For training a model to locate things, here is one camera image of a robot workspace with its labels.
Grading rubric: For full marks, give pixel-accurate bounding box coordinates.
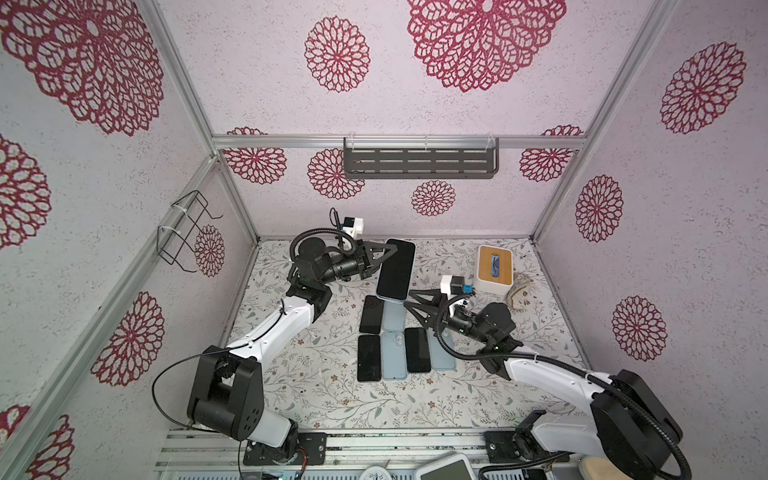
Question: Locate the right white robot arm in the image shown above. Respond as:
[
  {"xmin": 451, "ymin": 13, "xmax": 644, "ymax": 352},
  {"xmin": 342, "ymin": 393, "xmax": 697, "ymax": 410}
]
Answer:
[{"xmin": 404, "ymin": 286, "xmax": 693, "ymax": 479}]

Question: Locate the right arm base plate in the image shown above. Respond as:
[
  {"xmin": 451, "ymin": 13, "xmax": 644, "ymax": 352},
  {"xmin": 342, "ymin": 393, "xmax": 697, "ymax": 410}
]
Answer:
[{"xmin": 483, "ymin": 429, "xmax": 567, "ymax": 464}]

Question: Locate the white wooden-top tissue box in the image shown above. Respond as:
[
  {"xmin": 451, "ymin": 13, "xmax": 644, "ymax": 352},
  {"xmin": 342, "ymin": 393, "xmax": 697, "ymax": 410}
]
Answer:
[{"xmin": 473, "ymin": 245, "xmax": 514, "ymax": 296}]

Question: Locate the white display device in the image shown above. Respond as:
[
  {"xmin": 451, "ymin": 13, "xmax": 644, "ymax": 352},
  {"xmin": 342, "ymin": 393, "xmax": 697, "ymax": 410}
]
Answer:
[{"xmin": 413, "ymin": 453, "xmax": 477, "ymax": 480}]

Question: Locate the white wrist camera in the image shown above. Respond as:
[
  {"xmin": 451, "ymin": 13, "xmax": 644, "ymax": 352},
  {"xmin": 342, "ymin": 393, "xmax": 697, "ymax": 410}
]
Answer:
[
  {"xmin": 440, "ymin": 275, "xmax": 475, "ymax": 299},
  {"xmin": 329, "ymin": 207, "xmax": 364, "ymax": 239}
]

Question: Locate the black phone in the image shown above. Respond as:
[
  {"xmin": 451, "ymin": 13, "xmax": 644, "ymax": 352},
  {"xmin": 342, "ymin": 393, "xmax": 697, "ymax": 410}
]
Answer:
[
  {"xmin": 376, "ymin": 239, "xmax": 416, "ymax": 302},
  {"xmin": 359, "ymin": 295, "xmax": 384, "ymax": 335}
]

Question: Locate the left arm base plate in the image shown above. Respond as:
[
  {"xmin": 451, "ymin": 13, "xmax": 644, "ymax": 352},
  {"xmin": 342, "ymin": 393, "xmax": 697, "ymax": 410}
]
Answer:
[{"xmin": 243, "ymin": 432, "xmax": 328, "ymax": 467}]

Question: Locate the blue phone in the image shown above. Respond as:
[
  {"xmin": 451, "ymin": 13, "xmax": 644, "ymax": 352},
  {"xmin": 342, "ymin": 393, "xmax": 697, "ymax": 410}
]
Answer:
[{"xmin": 404, "ymin": 327, "xmax": 431, "ymax": 374}]

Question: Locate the right black corrugated cable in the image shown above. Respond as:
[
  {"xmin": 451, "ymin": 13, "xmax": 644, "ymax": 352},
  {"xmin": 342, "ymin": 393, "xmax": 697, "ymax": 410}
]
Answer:
[{"xmin": 433, "ymin": 293, "xmax": 694, "ymax": 480}]

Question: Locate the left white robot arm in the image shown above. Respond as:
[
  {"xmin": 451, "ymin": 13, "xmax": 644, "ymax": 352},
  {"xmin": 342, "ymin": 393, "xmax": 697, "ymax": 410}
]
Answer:
[{"xmin": 187, "ymin": 228, "xmax": 398, "ymax": 452}]

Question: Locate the black wire wall rack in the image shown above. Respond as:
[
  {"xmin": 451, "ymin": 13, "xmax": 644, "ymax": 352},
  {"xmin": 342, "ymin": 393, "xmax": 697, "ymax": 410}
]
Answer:
[{"xmin": 155, "ymin": 190, "xmax": 223, "ymax": 274}]

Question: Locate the grey wall shelf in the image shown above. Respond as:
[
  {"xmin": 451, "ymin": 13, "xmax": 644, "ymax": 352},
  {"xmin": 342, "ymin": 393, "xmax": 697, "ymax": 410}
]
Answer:
[{"xmin": 342, "ymin": 138, "xmax": 500, "ymax": 180}]

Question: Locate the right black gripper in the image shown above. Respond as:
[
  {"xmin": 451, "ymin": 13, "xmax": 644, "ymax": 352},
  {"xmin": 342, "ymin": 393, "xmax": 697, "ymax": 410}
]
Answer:
[{"xmin": 408, "ymin": 291, "xmax": 491, "ymax": 349}]

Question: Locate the white round timer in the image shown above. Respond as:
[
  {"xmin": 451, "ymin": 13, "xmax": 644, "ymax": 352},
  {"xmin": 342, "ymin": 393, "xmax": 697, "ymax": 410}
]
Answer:
[{"xmin": 359, "ymin": 466, "xmax": 393, "ymax": 480}]

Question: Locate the black corrugated cable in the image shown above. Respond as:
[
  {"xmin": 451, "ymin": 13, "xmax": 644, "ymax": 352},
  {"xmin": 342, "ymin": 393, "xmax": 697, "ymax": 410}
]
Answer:
[
  {"xmin": 151, "ymin": 227, "xmax": 361, "ymax": 480},
  {"xmin": 433, "ymin": 293, "xmax": 694, "ymax": 480}
]

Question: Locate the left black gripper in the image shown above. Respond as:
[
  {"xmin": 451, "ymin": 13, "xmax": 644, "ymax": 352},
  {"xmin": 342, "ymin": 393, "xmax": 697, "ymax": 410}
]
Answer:
[{"xmin": 320, "ymin": 240, "xmax": 397, "ymax": 286}]

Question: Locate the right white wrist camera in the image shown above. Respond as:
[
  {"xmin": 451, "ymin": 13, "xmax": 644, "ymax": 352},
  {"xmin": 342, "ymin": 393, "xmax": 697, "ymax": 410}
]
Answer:
[{"xmin": 440, "ymin": 275, "xmax": 475, "ymax": 299}]

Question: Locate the light blue case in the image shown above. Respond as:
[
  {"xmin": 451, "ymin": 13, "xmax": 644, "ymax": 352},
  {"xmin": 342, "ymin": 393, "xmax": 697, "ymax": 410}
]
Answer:
[
  {"xmin": 381, "ymin": 300, "xmax": 407, "ymax": 332},
  {"xmin": 428, "ymin": 339, "xmax": 456, "ymax": 372}
]

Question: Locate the beige sponge block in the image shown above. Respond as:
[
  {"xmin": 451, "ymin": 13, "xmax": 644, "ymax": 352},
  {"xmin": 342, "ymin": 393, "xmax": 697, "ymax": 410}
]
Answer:
[{"xmin": 578, "ymin": 456, "xmax": 630, "ymax": 480}]

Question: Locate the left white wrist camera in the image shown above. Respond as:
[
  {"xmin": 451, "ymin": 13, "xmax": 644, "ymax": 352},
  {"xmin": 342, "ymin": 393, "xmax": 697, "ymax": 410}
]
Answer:
[{"xmin": 329, "ymin": 207, "xmax": 364, "ymax": 239}]

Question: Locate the left black corrugated cable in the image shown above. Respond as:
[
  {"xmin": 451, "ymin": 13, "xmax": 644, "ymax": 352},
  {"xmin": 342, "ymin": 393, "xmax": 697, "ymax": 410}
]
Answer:
[{"xmin": 151, "ymin": 227, "xmax": 361, "ymax": 480}]

